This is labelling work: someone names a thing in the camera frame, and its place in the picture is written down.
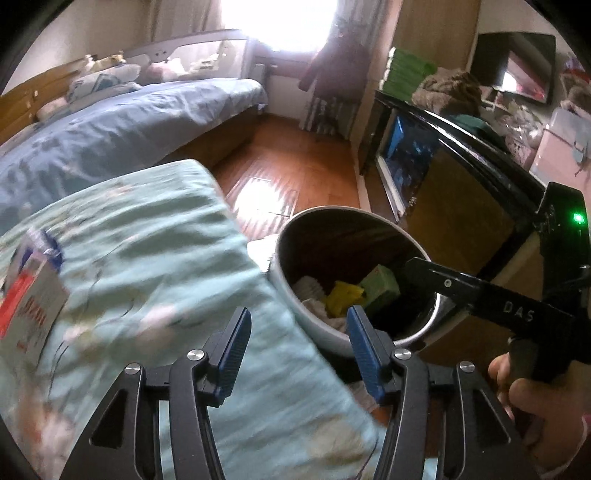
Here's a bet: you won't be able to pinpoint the green white carton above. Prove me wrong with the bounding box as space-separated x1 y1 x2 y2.
360 264 402 308

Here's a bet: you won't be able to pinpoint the brown plush cloth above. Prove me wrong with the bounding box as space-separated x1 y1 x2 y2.
412 69 483 116

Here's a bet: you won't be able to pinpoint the pink plush toy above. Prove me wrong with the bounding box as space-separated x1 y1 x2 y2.
148 60 185 81

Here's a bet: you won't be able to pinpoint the grey patterned curtain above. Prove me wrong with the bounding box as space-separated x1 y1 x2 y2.
300 0 402 137

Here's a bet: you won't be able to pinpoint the yellow carton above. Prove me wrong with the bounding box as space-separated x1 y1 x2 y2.
325 281 365 317

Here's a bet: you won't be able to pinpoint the black glass cabinet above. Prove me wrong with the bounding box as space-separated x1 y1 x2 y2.
359 90 561 370

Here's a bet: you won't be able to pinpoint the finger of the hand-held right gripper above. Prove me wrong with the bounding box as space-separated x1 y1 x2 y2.
404 257 578 334

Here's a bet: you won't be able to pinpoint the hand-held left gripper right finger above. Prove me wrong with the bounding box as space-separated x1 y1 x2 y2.
346 305 541 480

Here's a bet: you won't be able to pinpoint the white round trash bin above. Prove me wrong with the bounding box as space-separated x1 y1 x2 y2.
269 206 446 358

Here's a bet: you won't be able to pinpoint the stack of green boxes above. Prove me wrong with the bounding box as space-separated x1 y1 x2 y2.
381 46 437 100

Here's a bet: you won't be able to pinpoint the pink storage box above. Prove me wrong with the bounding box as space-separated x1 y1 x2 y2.
531 129 591 195

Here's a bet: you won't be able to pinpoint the bright window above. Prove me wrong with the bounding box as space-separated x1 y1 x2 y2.
219 0 342 51

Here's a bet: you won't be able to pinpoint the white spiky ball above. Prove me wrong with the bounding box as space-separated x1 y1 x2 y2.
294 276 326 301

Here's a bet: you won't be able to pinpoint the black television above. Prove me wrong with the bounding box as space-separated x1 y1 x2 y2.
471 32 557 104

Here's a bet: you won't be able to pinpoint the teal cloth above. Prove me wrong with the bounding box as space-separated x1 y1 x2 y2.
455 113 490 134

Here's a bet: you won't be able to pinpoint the large red carton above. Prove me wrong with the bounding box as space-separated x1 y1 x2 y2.
0 267 71 361

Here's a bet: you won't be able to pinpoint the bed with blue sheet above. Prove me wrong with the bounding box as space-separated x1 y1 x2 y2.
0 76 269 222

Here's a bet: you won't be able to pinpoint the grey bed guard rail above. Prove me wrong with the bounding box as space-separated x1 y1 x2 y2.
122 28 254 84

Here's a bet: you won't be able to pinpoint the wooden headboard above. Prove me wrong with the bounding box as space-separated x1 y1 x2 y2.
0 60 79 121

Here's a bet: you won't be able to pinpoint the white pillows with pattern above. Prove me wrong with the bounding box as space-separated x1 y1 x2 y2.
67 62 141 100

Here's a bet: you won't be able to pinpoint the light blue case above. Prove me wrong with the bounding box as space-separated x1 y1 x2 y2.
547 107 591 163

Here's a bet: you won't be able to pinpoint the blue white packet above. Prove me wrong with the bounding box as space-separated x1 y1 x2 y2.
9 227 63 278

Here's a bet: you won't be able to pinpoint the dark red coat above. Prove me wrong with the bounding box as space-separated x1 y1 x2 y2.
298 30 370 100

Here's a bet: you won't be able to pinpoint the person's right hand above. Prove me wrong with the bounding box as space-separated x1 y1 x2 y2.
488 353 591 476

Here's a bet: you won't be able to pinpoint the pink white pillow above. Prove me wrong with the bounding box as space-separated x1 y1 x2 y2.
36 97 68 121

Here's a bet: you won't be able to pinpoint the wooden wardrobe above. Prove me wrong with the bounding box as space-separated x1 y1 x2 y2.
355 0 481 139

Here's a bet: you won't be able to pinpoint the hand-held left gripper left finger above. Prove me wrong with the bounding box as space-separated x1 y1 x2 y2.
60 306 253 480

